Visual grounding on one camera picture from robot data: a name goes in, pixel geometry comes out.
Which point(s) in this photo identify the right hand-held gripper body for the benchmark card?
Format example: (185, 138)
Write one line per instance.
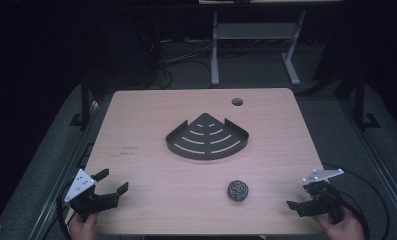
(324, 196)

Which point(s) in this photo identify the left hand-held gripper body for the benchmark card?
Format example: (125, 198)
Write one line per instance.
(84, 196)

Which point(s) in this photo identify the steel wool scrubber ball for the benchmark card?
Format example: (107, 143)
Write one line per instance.
(238, 190)

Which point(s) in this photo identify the black metal corner shelf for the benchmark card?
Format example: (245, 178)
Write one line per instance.
(207, 141)

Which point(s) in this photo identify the person's left hand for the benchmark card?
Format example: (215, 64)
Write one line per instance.
(82, 228)

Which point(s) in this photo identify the person's right hand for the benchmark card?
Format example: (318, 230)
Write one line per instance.
(344, 230)

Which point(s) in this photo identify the black metal stand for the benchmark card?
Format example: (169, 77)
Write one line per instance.
(361, 100)
(85, 100)

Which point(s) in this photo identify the aluminium frame rail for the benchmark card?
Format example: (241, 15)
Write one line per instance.
(62, 180)
(376, 166)

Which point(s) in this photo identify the white metal desk frame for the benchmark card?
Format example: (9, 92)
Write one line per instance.
(252, 31)

